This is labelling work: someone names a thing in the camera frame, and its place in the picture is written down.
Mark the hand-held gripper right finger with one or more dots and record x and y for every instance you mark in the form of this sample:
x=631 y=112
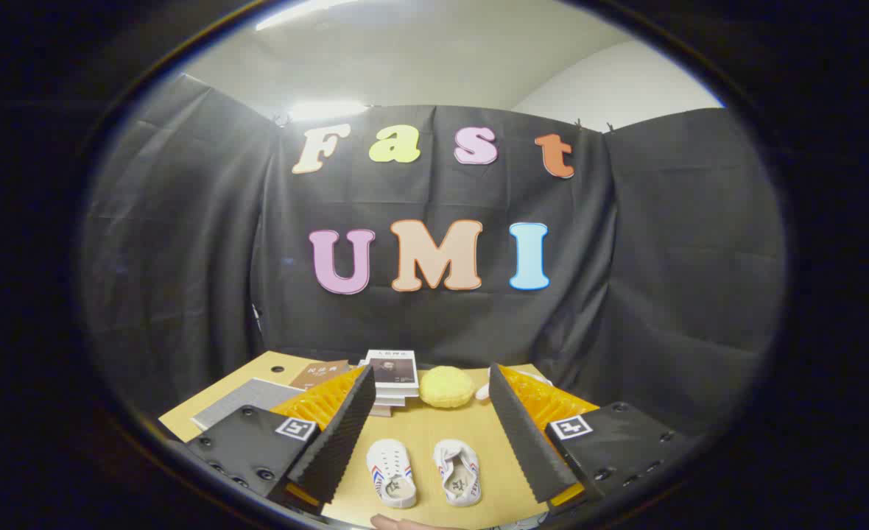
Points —
x=526 y=442

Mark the brown cover book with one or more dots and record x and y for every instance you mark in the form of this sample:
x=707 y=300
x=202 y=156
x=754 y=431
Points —
x=320 y=374

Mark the white book with portrait cover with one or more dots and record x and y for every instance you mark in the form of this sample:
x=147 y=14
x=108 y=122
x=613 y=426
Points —
x=392 y=368

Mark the yellow plush cushion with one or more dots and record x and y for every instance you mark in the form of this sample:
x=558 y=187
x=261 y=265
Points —
x=446 y=386

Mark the grey fabric storage box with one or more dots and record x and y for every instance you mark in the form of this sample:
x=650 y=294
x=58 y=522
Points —
x=247 y=401

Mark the pale brown edged book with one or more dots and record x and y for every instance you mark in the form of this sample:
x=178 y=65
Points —
x=381 y=411

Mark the pink star plush toy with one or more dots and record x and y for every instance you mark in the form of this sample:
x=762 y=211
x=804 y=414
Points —
x=482 y=392

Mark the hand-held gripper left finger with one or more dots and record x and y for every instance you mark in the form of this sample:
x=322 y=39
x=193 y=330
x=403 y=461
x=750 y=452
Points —
x=342 y=434

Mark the white canvas shoe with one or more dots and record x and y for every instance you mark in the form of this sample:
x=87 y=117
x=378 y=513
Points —
x=390 y=471
x=458 y=471

